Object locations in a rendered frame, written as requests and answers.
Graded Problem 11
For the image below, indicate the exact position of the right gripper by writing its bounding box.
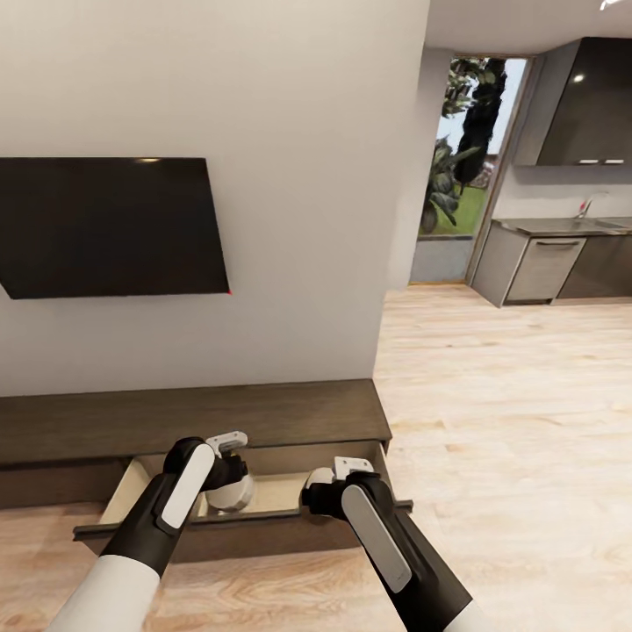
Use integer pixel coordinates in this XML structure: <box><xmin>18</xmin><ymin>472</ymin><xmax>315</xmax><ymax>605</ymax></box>
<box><xmin>300</xmin><ymin>482</ymin><xmax>346</xmax><ymax>521</ymax></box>

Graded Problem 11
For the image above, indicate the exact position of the pillar candle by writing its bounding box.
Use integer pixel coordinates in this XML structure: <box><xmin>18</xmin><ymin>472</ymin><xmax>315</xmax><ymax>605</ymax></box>
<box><xmin>205</xmin><ymin>473</ymin><xmax>254</xmax><ymax>514</ymax></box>
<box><xmin>298</xmin><ymin>468</ymin><xmax>334</xmax><ymax>527</ymax></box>

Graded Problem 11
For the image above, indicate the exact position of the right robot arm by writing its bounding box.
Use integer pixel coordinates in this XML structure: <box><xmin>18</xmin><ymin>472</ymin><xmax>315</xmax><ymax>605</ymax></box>
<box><xmin>300</xmin><ymin>456</ymin><xmax>499</xmax><ymax>632</ymax></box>

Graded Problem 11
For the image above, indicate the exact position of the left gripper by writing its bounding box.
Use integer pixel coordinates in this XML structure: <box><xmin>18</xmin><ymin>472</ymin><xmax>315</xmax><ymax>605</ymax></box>
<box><xmin>201</xmin><ymin>456</ymin><xmax>248</xmax><ymax>492</ymax></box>

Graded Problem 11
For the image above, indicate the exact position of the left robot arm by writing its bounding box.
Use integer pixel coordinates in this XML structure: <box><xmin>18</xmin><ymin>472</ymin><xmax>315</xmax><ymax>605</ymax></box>
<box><xmin>43</xmin><ymin>431</ymin><xmax>248</xmax><ymax>632</ymax></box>

